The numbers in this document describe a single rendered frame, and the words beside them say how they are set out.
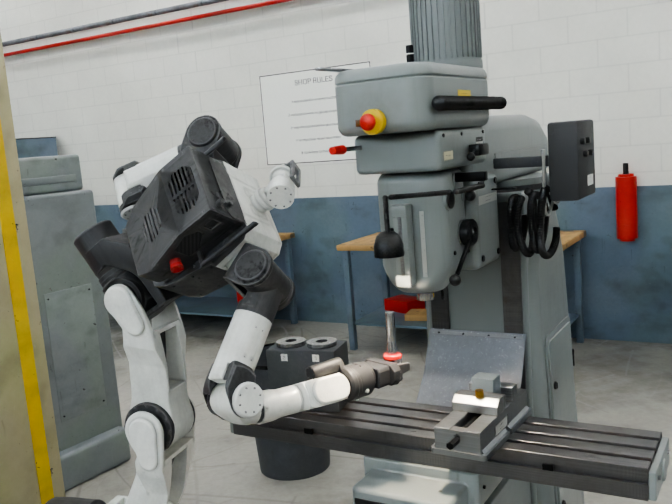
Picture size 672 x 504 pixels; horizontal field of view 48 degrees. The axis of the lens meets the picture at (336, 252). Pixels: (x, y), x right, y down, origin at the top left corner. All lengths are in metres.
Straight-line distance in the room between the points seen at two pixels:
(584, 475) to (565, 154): 0.81
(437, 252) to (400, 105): 0.40
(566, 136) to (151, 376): 1.26
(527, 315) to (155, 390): 1.12
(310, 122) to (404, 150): 5.26
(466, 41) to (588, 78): 4.04
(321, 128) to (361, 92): 5.24
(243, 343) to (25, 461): 1.77
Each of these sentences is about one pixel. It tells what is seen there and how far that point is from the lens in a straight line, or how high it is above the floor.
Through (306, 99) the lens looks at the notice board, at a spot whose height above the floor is 2.11.
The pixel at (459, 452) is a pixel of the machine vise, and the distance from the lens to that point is 1.95.
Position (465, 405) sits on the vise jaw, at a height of 1.02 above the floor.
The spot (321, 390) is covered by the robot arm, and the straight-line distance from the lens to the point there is 1.80.
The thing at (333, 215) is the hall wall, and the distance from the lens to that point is 7.08.
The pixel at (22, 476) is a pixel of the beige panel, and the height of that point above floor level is 0.53.
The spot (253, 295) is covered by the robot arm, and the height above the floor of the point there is 1.39.
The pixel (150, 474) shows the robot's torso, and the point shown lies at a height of 0.90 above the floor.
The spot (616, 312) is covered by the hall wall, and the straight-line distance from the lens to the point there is 6.33.
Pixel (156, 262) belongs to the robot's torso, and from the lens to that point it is 1.82.
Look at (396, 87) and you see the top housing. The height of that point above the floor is 1.83.
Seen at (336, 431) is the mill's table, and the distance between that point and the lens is 2.21.
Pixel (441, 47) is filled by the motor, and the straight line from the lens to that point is 2.18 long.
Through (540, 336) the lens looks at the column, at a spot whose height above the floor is 1.08.
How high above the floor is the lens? 1.73
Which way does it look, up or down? 8 degrees down
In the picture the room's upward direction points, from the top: 5 degrees counter-clockwise
